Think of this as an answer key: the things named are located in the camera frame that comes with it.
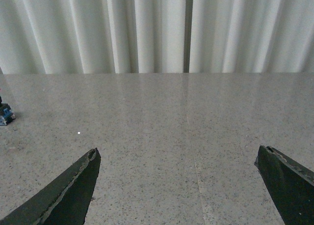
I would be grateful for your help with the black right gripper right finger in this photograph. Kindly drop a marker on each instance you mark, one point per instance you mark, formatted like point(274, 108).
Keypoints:
point(290, 185)

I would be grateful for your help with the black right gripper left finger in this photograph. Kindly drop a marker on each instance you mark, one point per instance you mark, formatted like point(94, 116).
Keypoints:
point(65, 200)

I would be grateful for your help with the white pleated curtain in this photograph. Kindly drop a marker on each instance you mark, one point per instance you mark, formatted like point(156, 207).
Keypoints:
point(156, 36)

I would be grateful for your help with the blue black push button switch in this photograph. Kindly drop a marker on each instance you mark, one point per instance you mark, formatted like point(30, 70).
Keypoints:
point(6, 113)

